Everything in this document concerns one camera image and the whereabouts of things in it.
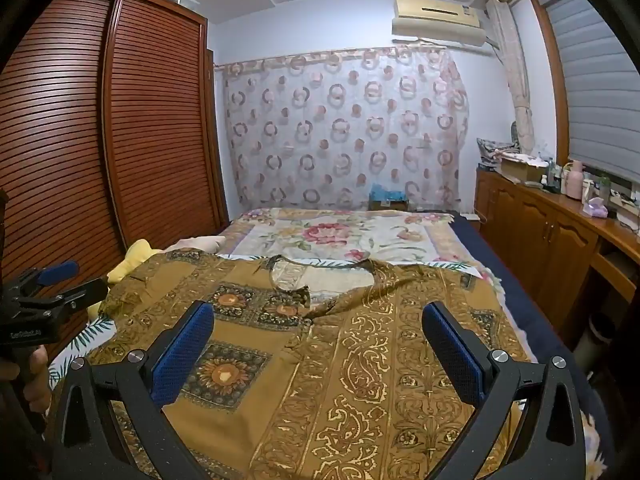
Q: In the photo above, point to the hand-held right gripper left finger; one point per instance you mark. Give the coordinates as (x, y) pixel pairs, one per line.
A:
(186, 350)

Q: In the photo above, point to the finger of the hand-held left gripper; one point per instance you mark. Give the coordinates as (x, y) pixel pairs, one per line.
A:
(59, 271)
(87, 291)

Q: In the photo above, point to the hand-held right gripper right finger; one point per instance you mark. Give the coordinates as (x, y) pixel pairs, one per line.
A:
(452, 355)

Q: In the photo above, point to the brown patterned shirt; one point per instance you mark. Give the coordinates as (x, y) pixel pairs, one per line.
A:
(320, 360)

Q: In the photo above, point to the person's left hand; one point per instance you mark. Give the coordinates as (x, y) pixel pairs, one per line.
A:
(35, 385)

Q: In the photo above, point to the palm leaf print sheet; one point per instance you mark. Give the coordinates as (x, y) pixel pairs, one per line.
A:
(82, 340)

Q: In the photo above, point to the yellow cloth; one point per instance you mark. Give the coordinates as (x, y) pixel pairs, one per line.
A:
(135, 262)

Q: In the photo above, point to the dark blue mattress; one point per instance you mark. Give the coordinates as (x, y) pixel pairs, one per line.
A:
(505, 280)

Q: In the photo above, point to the grey bin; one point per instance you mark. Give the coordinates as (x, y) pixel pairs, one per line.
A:
(592, 342)

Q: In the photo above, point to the long wooden cabinet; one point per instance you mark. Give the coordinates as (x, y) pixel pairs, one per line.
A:
(530, 225)

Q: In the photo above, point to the brown slatted wooden wardrobe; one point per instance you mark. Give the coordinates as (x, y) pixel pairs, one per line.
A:
(150, 135)

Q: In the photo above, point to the blue item on box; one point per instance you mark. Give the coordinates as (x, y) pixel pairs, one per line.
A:
(389, 199)

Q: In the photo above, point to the floral blanket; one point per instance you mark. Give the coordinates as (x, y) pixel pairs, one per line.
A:
(325, 235)

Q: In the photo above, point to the open cardboard box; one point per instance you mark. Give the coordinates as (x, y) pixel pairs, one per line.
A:
(522, 167)

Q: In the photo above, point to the purple tissue holder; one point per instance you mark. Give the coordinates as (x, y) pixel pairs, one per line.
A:
(595, 209)

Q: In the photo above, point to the patterned cushion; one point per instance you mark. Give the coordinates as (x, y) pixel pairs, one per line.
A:
(495, 150)

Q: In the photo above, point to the pink thermos bottle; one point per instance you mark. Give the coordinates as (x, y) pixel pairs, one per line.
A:
(575, 182)

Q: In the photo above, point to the green bottle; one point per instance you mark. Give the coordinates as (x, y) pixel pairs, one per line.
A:
(605, 187)

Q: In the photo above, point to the circle-patterned sheer curtain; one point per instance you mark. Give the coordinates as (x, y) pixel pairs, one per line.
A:
(325, 125)

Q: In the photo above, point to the tied beige window curtain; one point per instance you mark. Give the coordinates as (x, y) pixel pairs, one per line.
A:
(515, 75)

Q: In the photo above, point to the clear storage box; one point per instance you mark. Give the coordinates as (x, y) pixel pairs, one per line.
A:
(184, 0)

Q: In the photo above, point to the grey window blind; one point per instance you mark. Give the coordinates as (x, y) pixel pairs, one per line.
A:
(595, 85)

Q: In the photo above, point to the wooden window frame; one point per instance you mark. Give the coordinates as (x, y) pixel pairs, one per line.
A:
(552, 85)

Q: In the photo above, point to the beige wall air conditioner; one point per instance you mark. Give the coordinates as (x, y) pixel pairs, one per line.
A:
(435, 15)

